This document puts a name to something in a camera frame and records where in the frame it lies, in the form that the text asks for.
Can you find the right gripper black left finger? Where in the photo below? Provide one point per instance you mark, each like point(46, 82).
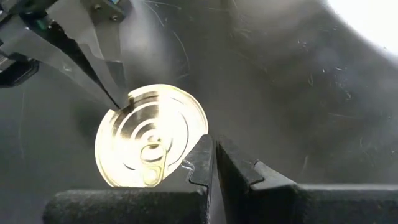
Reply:
point(124, 208)

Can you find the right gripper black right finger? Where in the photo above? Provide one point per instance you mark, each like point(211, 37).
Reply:
point(311, 205)

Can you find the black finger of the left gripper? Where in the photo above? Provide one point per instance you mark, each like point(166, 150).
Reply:
point(93, 40)
point(46, 46)

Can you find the gold lid pink blue can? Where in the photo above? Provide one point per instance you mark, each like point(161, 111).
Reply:
point(149, 124)

